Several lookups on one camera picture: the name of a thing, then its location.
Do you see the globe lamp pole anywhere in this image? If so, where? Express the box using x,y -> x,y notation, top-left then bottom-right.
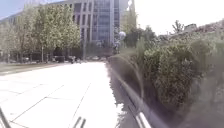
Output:
113,30 -> 128,56

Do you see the grey stone kerb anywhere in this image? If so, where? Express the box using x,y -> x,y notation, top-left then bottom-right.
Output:
105,63 -> 168,128

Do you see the tree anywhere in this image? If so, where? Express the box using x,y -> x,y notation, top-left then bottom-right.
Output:
120,8 -> 138,48

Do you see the tall glass building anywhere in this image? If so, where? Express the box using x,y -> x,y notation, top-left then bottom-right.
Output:
43,0 -> 136,58

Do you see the pale stone slab pavement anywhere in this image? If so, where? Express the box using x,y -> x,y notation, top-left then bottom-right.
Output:
0,61 -> 134,128

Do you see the green hedge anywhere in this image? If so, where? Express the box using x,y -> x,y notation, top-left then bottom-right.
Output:
108,19 -> 224,128

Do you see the robot's own part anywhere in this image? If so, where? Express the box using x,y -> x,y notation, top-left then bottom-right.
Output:
72,116 -> 87,128
134,111 -> 153,128

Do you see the row of trees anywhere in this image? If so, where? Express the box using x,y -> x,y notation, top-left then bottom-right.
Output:
0,3 -> 83,64

